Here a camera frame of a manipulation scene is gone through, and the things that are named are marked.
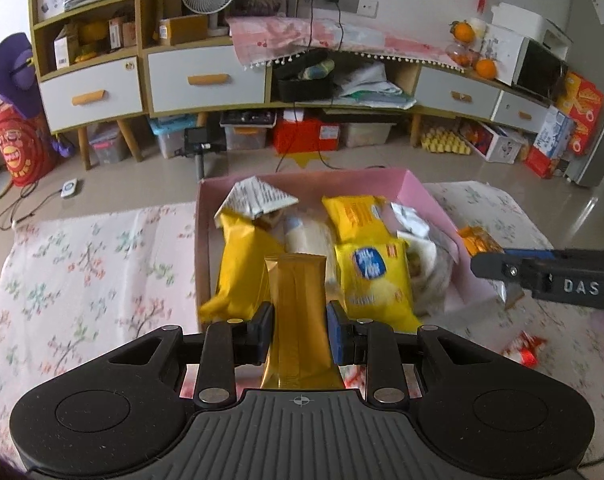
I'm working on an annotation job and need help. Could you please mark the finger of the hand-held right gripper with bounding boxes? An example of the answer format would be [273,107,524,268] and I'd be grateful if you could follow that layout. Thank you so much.
[504,248,557,261]
[470,254,535,288]

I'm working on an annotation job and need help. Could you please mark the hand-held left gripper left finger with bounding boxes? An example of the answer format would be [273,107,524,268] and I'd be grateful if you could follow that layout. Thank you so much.
[109,301,275,407]

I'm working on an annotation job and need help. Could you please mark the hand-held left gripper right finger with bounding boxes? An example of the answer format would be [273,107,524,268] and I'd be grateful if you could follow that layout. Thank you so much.
[326,300,490,407]

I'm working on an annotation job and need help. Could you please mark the gold foil snack bar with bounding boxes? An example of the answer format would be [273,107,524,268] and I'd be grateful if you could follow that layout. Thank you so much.
[259,254,345,392]

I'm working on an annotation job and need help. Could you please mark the plain yellow ribbed snack packet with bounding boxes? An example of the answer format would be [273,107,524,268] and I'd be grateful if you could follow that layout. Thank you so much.
[199,209,285,327]

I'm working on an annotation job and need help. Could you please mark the clear rice cracker packet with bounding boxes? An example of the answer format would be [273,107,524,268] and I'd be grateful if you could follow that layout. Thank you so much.
[282,214,339,257]

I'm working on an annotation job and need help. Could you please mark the yellow packet with red print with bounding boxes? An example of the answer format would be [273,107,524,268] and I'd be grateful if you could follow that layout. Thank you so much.
[322,195,391,244]

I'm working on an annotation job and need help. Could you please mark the pink cardboard box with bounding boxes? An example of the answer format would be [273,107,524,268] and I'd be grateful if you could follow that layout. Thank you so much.
[194,169,505,334]

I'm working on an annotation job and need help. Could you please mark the small orange foil packet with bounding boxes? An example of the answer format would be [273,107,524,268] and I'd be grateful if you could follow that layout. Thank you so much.
[456,225,505,257]

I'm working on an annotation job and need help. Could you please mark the yellow packet with blue logo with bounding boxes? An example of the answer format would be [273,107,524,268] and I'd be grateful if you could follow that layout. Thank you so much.
[334,240,424,334]

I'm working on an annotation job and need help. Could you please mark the white green snack packet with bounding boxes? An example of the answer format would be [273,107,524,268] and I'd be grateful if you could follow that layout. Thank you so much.
[407,237,460,317]

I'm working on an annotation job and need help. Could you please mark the small red candy packet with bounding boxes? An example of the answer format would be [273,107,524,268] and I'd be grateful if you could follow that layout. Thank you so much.
[502,331,549,367]

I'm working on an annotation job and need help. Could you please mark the small red carton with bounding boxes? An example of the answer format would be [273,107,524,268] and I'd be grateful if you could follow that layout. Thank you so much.
[524,146,558,179]

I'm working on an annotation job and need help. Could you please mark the white printed box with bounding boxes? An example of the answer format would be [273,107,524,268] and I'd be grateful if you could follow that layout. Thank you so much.
[469,122,530,163]

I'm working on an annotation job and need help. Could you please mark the blue white carton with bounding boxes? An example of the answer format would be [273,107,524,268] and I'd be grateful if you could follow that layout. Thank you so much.
[534,106,575,161]

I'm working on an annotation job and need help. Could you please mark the yellow egg tray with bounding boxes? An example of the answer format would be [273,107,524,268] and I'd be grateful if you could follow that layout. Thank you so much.
[420,127,475,156]

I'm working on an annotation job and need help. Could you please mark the white cookie packet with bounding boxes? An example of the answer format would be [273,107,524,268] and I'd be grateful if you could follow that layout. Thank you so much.
[214,175,301,224]

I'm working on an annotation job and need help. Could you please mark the small white cabinet drawer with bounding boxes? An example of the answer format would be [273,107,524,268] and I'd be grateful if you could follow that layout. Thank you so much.
[494,91,550,134]

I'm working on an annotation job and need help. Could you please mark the red yellow carton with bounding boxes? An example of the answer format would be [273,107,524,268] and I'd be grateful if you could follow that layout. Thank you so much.
[556,72,604,157]

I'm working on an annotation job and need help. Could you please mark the silver refrigerator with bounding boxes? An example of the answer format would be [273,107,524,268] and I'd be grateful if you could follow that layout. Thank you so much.
[564,0,604,189]

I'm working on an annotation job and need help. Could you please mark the clear flat storage bin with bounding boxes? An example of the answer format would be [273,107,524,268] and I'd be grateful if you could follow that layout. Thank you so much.
[339,119,403,149]

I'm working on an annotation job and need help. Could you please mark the black microwave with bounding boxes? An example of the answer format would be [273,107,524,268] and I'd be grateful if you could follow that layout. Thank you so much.
[512,37,569,101]

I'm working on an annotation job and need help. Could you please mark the floral tablecloth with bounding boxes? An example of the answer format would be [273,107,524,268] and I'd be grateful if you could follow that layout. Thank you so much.
[0,180,604,463]

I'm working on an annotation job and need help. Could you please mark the red box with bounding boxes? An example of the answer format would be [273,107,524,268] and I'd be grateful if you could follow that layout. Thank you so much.
[272,117,342,154]

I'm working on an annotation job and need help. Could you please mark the clear bin with dark lid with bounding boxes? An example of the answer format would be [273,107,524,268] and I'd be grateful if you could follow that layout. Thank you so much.
[219,109,278,151]

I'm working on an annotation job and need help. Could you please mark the clear bag of oranges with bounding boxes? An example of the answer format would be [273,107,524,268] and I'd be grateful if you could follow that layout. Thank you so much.
[446,42,475,69]

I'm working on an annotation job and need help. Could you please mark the clear bin with blue lid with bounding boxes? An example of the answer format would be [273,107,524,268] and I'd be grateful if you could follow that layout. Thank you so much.
[149,113,198,160]

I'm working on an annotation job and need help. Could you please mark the white plastic bags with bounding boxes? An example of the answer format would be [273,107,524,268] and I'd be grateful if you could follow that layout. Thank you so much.
[332,60,418,110]

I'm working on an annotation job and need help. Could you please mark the white appliance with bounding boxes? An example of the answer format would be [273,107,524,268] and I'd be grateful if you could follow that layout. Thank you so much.
[491,2,573,62]

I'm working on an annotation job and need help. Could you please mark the black basket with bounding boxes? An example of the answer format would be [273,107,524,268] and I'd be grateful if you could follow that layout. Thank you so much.
[272,50,335,101]

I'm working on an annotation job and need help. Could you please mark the pink cloth with pompom trim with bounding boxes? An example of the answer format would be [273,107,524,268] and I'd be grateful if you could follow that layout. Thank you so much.
[227,16,465,72]

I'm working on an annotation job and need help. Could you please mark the red printed bag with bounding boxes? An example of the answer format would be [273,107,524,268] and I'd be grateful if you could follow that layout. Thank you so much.
[0,102,58,189]

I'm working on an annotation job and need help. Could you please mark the brown cardboard box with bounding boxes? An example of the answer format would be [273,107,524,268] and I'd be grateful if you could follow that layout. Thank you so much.
[159,13,209,46]

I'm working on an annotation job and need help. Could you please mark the wooden cabinet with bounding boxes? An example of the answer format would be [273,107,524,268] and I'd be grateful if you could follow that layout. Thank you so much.
[28,0,552,171]

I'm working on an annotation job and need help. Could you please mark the small brown box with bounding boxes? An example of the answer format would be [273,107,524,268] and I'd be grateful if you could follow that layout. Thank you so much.
[108,15,138,51]

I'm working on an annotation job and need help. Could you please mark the yellow toy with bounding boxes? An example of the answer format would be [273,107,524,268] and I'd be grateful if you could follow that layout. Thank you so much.
[77,20,111,64]

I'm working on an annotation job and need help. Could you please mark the white labelled box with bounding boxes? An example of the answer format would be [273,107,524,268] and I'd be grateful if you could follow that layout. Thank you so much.
[54,25,81,69]

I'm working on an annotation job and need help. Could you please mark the purple plush toy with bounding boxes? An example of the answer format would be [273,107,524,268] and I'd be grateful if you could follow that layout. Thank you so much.
[0,32,76,159]

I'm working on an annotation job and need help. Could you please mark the black camera on stand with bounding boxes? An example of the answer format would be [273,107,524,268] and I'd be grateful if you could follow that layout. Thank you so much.
[174,127,228,181]

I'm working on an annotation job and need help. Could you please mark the black floor cable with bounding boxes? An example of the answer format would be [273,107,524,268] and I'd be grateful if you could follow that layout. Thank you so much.
[0,182,66,231]

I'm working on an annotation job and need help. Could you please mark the wall power outlets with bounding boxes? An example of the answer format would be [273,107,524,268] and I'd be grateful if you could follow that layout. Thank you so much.
[302,0,381,16]

